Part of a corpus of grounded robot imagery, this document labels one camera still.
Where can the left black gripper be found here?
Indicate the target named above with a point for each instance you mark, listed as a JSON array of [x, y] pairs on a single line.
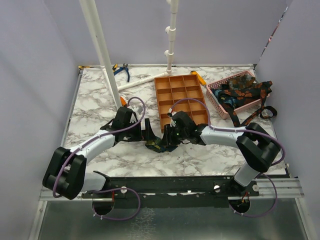
[[149, 134]]

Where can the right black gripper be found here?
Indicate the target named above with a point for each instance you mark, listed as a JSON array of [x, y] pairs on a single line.
[[168, 139]]

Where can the navy yellow floral tie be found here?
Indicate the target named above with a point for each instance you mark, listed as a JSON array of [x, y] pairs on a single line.
[[155, 146]]

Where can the black orange floral tie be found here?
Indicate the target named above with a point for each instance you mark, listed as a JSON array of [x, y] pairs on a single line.
[[246, 96]]

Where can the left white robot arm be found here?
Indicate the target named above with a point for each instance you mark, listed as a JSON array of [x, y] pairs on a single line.
[[66, 173]]

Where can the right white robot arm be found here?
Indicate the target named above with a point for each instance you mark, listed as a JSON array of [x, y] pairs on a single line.
[[258, 148]]

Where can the wooden compartment tray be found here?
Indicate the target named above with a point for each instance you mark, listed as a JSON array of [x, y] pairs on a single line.
[[184, 90]]

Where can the pink perforated plastic basket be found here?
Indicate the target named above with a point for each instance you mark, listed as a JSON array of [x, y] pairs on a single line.
[[219, 84]]

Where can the blue floral tie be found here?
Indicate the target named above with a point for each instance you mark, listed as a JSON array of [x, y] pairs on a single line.
[[224, 98]]

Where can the yellow utility knife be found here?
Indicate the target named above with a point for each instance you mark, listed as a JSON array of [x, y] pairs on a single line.
[[200, 79]]

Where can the dark paisley tie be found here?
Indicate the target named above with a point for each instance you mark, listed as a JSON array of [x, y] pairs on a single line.
[[242, 82]]

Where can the yellow black tool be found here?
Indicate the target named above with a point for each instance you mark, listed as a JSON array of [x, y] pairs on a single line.
[[85, 67]]

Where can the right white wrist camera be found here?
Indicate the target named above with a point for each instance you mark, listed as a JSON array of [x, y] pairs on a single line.
[[172, 121]]

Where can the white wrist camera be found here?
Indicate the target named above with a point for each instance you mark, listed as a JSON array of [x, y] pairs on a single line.
[[172, 121], [138, 109]]

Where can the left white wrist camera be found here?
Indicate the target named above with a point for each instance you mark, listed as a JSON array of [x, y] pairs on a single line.
[[138, 109]]

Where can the orange handled screwdriver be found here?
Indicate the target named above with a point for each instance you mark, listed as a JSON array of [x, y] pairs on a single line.
[[123, 102]]

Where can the black metal base rail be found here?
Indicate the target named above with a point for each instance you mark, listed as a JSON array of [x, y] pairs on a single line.
[[158, 192]]

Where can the yellow handled cutter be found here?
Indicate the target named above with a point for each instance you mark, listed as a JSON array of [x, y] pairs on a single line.
[[115, 67]]

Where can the white pvc pipe frame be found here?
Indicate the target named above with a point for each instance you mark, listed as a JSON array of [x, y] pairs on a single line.
[[90, 13]]

